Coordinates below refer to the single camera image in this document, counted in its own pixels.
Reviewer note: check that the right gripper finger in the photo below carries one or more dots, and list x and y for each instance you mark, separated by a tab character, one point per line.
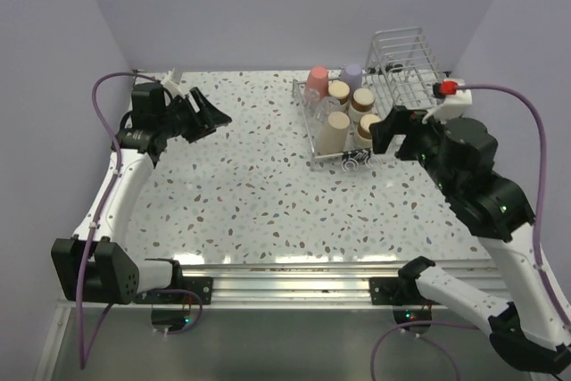
396	123
411	147

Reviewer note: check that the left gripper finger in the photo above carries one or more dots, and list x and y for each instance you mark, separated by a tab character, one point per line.
212	117
196	133

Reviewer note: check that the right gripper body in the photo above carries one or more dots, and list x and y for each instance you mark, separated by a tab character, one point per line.
429	129

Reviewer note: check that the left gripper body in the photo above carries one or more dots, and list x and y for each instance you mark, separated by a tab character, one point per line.
182	119

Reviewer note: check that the steel cup with cork band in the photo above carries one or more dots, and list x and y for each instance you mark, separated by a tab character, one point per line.
361	103

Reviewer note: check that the beige plastic cup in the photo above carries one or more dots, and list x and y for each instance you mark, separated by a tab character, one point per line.
333	134

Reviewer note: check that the large clear glass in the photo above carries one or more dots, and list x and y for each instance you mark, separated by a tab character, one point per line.
325	107

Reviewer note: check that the lavender plastic cup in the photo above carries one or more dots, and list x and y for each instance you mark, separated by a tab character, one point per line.
351	75

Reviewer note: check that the small clear glass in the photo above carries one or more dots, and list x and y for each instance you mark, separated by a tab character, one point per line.
310	98

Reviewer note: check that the pink plastic cup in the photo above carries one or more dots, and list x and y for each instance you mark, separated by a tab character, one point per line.
318	79

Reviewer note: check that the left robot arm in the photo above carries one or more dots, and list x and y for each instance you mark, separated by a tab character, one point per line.
92	264

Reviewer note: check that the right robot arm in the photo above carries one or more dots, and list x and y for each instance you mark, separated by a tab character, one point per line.
525	330

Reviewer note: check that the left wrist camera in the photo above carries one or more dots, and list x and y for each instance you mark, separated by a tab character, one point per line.
171	81

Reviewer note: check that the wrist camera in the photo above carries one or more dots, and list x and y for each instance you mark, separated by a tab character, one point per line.
450	106
171	81

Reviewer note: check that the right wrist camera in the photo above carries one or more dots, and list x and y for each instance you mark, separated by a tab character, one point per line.
450	106

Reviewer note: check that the white wire dish rack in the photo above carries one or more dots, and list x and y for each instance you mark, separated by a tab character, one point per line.
400	69

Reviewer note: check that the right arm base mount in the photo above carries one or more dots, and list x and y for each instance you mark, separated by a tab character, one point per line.
403	299

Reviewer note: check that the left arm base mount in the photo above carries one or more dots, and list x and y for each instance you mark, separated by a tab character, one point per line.
179	308

